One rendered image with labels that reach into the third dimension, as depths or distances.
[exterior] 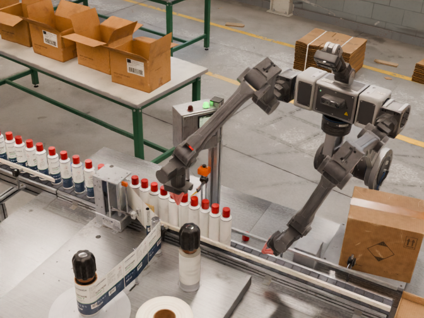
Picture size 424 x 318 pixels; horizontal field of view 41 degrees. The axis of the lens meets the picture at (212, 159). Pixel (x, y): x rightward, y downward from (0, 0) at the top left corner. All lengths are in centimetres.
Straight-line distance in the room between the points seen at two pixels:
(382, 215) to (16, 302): 149
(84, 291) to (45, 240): 63
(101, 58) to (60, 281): 228
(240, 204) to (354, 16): 529
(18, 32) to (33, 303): 304
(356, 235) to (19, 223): 154
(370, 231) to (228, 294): 63
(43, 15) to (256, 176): 212
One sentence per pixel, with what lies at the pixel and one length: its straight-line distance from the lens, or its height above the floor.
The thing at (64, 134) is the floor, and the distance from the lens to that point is 517.
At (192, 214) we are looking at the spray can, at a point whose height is 101.
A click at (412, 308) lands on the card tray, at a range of 249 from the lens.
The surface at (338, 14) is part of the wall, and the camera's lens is 794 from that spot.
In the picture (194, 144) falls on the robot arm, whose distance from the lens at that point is 208.
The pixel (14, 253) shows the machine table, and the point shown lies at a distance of 268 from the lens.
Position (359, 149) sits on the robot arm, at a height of 155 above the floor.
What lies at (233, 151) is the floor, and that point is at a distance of 485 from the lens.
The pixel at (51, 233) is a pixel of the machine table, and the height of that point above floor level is 83.
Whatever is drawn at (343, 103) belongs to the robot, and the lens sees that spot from 247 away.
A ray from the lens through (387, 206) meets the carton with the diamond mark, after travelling 250.
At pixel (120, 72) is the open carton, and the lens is 414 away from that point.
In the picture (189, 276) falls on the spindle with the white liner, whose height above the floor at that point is 97.
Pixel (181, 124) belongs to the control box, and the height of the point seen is 143.
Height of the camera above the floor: 255
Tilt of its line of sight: 33 degrees down
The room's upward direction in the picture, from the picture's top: 2 degrees clockwise
